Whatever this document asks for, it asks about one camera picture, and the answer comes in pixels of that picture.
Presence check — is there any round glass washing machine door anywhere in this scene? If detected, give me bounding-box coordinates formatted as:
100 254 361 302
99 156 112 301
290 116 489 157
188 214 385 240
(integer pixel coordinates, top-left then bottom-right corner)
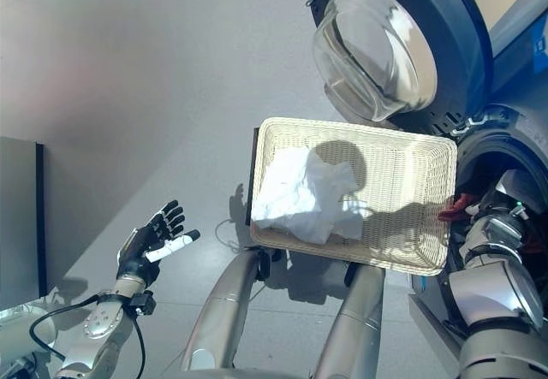
307 0 496 134

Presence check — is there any orange-red garment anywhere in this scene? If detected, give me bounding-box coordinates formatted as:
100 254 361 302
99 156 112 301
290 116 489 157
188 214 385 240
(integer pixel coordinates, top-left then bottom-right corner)
437 193 547 254

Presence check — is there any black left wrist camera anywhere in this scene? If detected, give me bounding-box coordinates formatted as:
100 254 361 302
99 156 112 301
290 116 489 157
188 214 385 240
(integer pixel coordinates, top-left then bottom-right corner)
131 291 156 316

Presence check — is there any silver white cylindrical device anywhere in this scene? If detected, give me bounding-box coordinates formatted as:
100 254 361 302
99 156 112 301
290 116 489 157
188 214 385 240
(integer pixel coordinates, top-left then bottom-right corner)
0 305 57 379

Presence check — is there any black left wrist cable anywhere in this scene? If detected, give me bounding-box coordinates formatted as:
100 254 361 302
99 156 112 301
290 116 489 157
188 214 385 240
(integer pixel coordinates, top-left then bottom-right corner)
28 293 146 379

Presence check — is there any cream wicker laundry basket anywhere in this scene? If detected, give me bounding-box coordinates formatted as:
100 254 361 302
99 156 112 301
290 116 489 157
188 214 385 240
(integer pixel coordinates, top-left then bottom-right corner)
248 116 458 277

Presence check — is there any grey robot torso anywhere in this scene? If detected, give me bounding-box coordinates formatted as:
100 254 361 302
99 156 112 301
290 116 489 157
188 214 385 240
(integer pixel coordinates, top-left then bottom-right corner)
170 368 326 379

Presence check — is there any grey front-load washing machine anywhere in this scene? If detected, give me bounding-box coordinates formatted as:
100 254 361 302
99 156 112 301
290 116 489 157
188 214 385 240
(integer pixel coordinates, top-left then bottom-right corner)
406 0 548 354

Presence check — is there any grey panel with dark edge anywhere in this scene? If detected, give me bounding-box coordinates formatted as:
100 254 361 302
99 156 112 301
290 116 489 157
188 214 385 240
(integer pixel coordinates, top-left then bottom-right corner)
0 136 46 311

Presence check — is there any thin white floor cable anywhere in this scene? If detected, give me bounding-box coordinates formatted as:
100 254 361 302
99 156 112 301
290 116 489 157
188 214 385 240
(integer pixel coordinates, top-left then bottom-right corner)
213 218 245 254

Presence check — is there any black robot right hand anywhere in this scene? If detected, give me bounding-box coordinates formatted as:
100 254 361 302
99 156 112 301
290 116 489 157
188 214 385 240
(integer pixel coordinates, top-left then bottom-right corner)
465 168 536 217

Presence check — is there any silver robot right leg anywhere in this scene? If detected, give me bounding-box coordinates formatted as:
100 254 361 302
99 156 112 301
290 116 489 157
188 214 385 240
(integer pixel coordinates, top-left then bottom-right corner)
314 263 386 379

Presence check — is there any silver robot left leg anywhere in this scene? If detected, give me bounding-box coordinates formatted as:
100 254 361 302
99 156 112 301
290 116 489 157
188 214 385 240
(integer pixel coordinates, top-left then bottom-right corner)
179 248 266 371

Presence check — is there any blue white barcode sticker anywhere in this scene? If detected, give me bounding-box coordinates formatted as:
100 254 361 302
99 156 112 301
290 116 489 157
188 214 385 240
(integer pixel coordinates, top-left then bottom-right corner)
528 23 548 74

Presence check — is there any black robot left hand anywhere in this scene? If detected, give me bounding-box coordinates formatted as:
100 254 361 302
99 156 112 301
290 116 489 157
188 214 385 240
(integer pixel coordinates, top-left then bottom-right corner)
116 199 201 288

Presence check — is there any white garment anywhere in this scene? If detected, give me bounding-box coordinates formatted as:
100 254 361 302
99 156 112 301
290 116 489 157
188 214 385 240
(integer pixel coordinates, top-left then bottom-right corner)
252 146 365 244

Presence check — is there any silver robot leg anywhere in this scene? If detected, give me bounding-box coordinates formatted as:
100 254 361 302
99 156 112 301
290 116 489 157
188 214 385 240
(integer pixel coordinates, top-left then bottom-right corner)
314 263 386 379
179 248 266 371

